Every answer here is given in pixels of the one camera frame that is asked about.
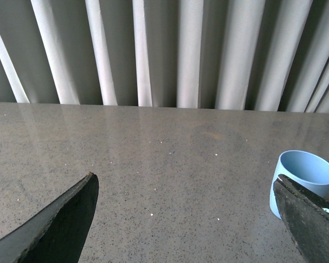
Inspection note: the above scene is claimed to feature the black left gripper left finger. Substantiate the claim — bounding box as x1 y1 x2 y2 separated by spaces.
0 173 99 262

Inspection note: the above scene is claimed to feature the light blue cup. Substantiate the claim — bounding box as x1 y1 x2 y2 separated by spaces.
269 150 329 220

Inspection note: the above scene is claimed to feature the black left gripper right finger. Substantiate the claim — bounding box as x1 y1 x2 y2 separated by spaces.
273 174 329 262

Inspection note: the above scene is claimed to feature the grey pleated curtain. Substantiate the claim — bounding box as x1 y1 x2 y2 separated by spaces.
0 1 329 113

